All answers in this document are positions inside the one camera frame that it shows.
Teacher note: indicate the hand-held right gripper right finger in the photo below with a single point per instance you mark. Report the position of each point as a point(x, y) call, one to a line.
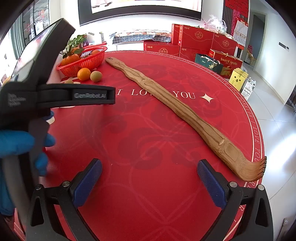
point(209, 178)

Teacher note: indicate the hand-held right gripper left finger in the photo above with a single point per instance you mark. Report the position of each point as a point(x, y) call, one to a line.
point(90, 178)

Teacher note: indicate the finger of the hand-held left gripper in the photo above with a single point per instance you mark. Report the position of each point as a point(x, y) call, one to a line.
point(60, 95)

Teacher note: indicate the red plastic basket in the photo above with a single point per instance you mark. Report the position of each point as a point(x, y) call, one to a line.
point(92, 60)

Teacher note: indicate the person's left hand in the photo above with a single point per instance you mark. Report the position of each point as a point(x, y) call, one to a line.
point(13, 143)

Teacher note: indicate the pale fruit piece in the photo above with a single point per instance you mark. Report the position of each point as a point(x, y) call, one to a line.
point(68, 81)

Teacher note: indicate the large orange with leaves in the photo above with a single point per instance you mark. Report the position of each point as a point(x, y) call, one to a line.
point(71, 59)

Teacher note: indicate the yellow citrus fruit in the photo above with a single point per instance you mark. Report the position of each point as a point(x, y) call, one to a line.
point(96, 76)

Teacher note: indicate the green potted plant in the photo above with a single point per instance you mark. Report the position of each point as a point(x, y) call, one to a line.
point(77, 40)

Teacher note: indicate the red round table mat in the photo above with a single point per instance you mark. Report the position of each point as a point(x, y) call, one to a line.
point(150, 139)

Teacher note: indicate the white bottle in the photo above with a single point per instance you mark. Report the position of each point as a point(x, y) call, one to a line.
point(102, 37)

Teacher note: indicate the wooden back scratcher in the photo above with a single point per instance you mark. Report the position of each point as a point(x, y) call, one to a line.
point(185, 111)

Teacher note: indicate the plaid cloth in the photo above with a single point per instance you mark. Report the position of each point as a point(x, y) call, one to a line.
point(120, 38)

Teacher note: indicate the white carton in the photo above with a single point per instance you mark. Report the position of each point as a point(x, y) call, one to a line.
point(248, 87)

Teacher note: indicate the yellow carton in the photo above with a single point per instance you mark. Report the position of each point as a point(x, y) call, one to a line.
point(238, 80)

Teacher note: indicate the flat red gift box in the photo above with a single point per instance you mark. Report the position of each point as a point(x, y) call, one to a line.
point(161, 49)
point(192, 53)

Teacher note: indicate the red apple gift box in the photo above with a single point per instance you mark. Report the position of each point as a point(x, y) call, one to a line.
point(231, 63)

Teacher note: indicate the green gift bag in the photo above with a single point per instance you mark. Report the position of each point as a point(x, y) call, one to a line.
point(205, 61)

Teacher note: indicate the cardboard box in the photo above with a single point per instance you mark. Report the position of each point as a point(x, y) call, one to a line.
point(251, 59)

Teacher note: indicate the tall red gift box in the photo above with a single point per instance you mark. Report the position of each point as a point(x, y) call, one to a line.
point(196, 36)

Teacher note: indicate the clear plastic bag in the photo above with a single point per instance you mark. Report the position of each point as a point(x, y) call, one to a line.
point(215, 25)

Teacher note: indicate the wall television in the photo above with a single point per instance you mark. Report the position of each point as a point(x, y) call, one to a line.
point(138, 7)

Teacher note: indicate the wall calendar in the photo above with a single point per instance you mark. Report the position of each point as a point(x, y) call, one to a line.
point(240, 32)

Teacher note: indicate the red wall hanging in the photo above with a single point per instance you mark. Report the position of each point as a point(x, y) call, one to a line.
point(238, 7)

